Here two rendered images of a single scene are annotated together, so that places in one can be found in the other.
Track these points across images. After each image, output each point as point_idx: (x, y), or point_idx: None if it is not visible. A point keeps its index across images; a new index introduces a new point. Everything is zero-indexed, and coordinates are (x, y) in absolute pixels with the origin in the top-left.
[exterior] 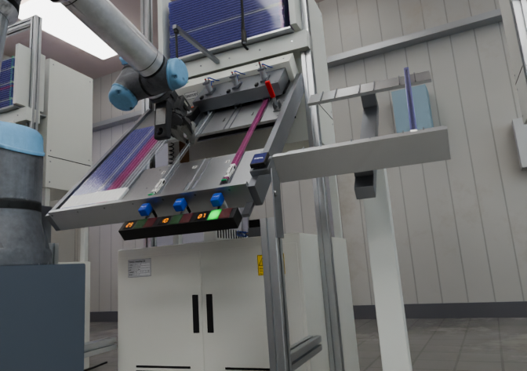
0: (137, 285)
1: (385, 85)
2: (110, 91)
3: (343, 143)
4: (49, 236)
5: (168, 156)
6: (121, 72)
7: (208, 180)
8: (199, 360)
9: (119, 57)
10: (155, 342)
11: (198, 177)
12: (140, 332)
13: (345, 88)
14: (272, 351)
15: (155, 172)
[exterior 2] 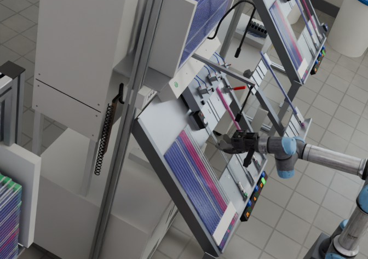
0: (152, 236)
1: (264, 70)
2: (292, 175)
3: (304, 137)
4: None
5: (98, 136)
6: (291, 160)
7: (249, 166)
8: (163, 230)
9: (293, 154)
10: (151, 247)
11: (245, 167)
12: (147, 253)
13: (253, 73)
14: None
15: (225, 179)
